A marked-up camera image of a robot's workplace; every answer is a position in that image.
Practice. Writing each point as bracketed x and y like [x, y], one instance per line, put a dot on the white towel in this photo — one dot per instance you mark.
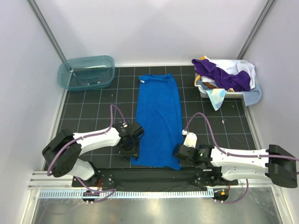
[243, 67]

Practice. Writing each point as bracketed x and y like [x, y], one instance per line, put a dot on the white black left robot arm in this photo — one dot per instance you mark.
[62, 154]

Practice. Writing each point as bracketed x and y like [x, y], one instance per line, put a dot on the aluminium frame rail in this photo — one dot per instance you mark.
[40, 180]

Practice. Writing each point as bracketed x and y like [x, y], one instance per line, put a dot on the slotted cable duct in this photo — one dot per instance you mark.
[83, 194]

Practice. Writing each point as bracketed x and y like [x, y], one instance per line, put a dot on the teal transparent plastic bin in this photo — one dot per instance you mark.
[86, 73]

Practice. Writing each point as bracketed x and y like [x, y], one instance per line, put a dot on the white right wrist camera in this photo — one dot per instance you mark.
[190, 139]

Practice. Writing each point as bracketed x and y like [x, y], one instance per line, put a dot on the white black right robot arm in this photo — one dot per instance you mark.
[274, 163]

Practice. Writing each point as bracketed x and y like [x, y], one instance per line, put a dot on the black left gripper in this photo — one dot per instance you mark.
[134, 152]

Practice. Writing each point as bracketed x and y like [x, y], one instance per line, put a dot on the purple towel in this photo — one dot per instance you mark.
[239, 82]

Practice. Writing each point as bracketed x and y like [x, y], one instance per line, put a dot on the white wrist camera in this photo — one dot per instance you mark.
[190, 139]
[124, 124]

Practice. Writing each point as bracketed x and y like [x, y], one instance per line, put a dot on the light blue towel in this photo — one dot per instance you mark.
[253, 96]

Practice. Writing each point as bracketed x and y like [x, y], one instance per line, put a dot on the white laundry basket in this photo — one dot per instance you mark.
[231, 93]

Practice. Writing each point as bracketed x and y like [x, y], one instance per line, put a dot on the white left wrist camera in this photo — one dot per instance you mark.
[124, 124]

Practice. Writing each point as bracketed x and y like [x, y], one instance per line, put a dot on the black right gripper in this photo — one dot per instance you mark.
[184, 164]

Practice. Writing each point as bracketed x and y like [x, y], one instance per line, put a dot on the black grid cutting mat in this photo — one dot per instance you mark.
[86, 111]

